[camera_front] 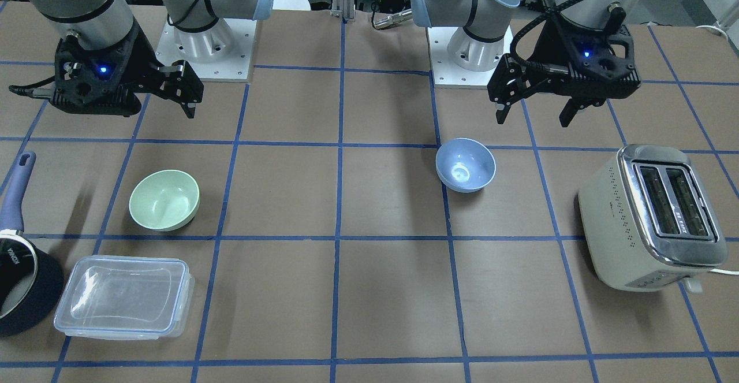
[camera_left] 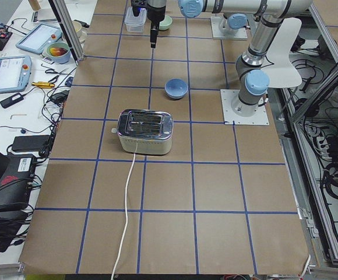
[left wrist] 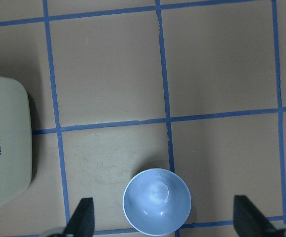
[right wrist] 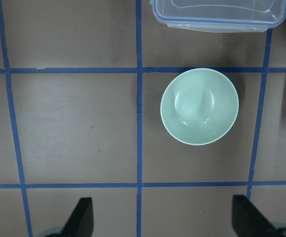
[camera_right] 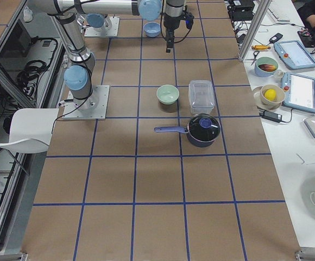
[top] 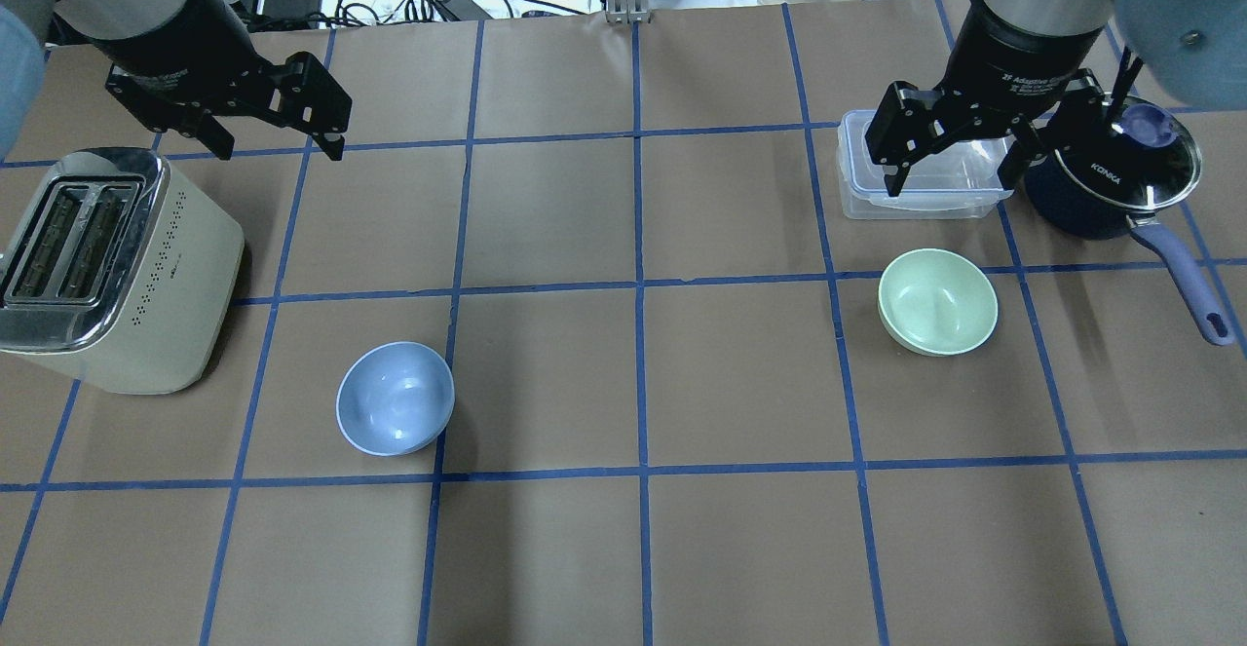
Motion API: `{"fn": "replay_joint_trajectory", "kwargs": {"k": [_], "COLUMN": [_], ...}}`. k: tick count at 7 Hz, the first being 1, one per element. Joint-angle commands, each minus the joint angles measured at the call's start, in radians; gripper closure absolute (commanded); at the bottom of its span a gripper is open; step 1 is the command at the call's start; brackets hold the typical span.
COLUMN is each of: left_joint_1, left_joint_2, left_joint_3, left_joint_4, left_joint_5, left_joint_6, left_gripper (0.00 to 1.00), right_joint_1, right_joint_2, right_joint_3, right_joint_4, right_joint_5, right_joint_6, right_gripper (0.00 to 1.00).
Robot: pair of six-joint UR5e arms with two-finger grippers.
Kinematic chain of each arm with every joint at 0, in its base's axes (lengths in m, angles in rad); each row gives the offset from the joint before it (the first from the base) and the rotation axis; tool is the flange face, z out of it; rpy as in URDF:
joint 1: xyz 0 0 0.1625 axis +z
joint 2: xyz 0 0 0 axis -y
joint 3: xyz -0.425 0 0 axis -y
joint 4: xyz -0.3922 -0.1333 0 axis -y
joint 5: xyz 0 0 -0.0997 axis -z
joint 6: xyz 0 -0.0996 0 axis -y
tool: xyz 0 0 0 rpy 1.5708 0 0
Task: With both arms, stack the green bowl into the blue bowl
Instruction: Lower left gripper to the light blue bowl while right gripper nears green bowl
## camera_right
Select white chair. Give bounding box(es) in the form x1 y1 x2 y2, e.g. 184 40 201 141
0 108 59 154

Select green bowl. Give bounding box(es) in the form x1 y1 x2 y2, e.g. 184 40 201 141
156 84 179 105

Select yellow handled tool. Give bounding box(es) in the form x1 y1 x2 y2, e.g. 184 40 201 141
251 45 271 51

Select clear plastic food container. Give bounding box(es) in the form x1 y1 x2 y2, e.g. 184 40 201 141
188 80 215 114

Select blue bowl with food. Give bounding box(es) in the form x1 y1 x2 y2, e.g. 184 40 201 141
254 57 278 77

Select teach pendant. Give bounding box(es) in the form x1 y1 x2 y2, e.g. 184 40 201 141
281 72 315 114
274 40 315 70

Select dark blue saucepan with lid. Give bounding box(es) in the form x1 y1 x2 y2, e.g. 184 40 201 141
154 113 221 147

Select black power adapter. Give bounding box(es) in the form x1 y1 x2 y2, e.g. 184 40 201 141
259 110 282 123

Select lower teach pendant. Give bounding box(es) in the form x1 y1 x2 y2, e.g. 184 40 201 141
281 72 315 114

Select beige bowl with lemon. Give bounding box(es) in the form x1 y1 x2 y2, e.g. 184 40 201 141
260 84 285 106

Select upper teach pendant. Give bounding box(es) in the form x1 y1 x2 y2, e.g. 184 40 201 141
274 40 315 70

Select black car key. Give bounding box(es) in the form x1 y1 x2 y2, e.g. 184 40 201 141
269 33 283 44

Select aluminium frame post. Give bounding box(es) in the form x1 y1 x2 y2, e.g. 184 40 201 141
238 0 271 61

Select beige plate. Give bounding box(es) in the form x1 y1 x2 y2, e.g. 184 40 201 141
253 86 282 110

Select white keyboard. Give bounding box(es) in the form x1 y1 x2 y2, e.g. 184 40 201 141
267 1 290 22

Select scissors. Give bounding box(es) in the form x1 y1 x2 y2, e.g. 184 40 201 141
251 50 260 65

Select black box on desk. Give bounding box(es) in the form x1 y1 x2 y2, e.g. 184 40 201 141
227 0 255 22

